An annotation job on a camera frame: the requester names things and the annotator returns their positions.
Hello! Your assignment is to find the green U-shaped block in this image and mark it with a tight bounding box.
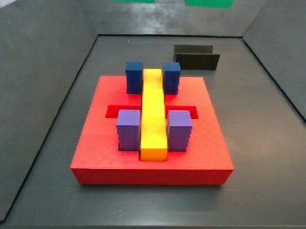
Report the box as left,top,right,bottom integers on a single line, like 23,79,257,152
111,0,234,8

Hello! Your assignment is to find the red base board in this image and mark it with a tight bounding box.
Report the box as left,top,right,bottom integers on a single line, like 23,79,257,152
71,76,234,185

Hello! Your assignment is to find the black L-shaped fixture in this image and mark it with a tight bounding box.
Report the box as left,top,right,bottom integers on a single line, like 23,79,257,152
174,45,221,71

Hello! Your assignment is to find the yellow long bar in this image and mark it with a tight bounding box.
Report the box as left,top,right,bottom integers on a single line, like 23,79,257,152
141,69,167,161

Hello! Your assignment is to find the purple left block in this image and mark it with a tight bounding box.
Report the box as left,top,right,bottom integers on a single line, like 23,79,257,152
117,109,141,151

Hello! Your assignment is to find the purple block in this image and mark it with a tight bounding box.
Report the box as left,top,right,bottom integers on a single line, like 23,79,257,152
167,110,193,151
117,109,141,151

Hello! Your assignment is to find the purple right block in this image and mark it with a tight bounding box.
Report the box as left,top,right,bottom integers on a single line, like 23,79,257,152
167,110,193,151

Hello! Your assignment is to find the dark blue right block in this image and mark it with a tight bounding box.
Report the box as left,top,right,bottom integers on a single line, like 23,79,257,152
163,63,181,95

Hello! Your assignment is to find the dark blue block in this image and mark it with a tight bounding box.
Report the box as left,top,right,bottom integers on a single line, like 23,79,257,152
126,62,143,94
163,63,181,95

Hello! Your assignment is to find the dark blue left block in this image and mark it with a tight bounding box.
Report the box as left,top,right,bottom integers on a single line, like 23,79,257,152
126,62,143,94

